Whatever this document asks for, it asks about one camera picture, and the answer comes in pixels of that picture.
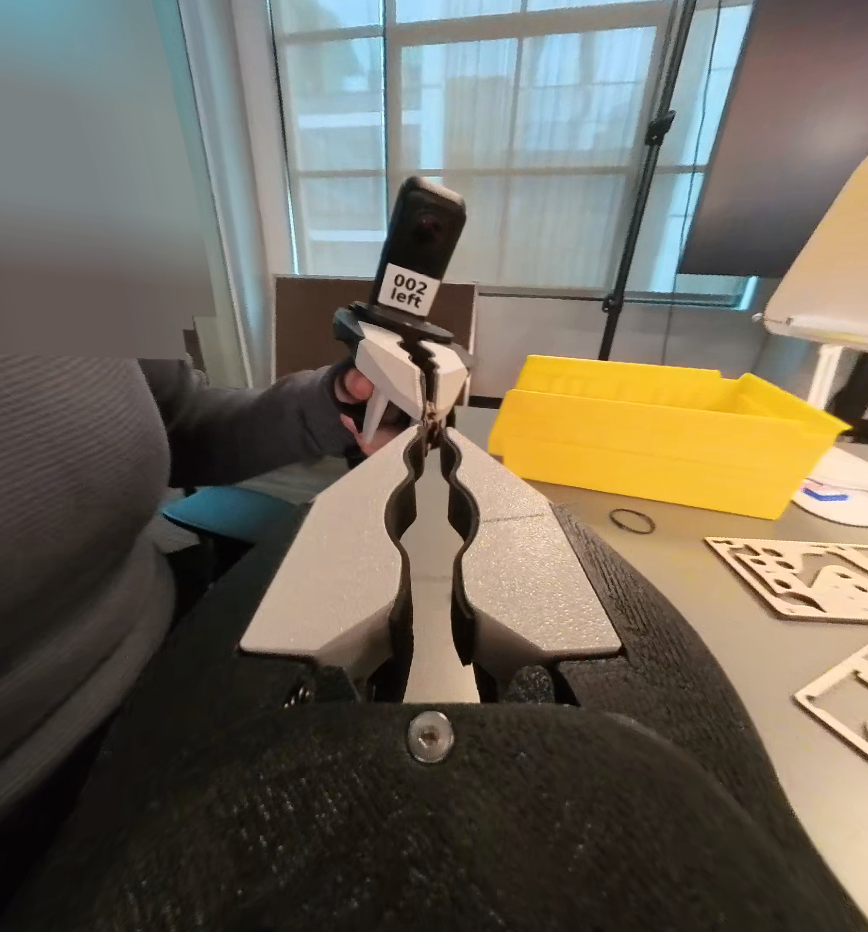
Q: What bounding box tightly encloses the wooden sheet with long cutouts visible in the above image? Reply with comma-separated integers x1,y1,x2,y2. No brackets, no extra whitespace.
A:
793,625,868,786

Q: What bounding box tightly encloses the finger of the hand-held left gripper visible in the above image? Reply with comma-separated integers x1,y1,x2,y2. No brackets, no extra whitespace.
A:
430,348,469,432
354,330,433,421

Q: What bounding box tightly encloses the blue chair seat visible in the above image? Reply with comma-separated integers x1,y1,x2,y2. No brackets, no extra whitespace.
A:
159,485,313,546

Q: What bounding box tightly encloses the person's grey sweater torso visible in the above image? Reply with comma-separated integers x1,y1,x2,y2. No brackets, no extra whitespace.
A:
0,355,176,809

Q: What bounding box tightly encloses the white tilted panel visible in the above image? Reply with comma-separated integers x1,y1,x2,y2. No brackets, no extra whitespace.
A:
753,127,868,359

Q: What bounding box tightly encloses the person's left hand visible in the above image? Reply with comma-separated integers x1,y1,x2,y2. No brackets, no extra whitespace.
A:
301,364,407,460

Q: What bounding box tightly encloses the wooden sheet with round holes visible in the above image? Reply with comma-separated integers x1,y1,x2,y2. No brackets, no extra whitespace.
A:
703,533,868,626

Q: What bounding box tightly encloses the person's left forearm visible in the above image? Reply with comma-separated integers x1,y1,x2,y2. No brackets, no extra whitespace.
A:
137,358,318,490

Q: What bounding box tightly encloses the black tripod stand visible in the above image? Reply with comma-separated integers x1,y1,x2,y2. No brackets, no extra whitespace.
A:
598,0,699,363

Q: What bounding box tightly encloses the dark monitor screen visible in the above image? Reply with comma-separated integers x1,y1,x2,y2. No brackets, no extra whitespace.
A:
676,0,868,279

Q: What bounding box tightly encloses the brown divider panel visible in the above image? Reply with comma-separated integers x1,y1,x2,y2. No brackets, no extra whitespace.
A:
272,274,479,400

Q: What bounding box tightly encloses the yellow plastic bin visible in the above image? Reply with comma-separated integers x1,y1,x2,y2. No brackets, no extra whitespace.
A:
488,373,852,522
513,354,726,398

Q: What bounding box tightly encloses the large paned window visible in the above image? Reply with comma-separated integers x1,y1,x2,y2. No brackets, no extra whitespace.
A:
270,0,755,296

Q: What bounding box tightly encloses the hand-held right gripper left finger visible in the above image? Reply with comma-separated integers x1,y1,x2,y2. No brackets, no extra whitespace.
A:
239,430,429,701

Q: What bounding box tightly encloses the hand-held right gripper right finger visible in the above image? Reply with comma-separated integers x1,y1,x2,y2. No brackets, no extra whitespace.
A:
441,427,623,698

